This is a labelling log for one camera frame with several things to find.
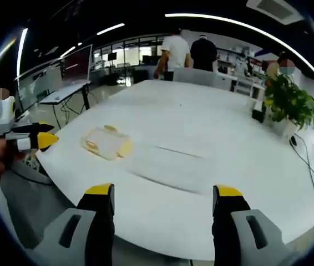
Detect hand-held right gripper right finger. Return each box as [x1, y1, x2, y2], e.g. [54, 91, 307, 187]
[211, 185, 288, 266]

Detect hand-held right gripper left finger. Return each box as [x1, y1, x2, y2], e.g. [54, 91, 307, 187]
[39, 183, 115, 266]

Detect white side table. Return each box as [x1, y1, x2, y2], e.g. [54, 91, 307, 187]
[39, 80, 92, 129]

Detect clear plastic tray yellow clips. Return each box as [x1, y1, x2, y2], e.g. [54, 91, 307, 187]
[79, 125, 134, 161]

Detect large display screen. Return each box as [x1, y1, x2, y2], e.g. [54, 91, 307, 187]
[60, 44, 93, 87]

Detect small black box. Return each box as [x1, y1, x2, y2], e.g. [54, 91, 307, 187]
[251, 100, 266, 123]

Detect green potted plant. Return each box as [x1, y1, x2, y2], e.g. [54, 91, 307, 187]
[264, 74, 314, 138]

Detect white chair back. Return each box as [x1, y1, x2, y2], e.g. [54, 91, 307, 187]
[173, 67, 219, 90]

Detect black cable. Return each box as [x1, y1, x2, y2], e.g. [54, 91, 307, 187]
[289, 132, 314, 216]

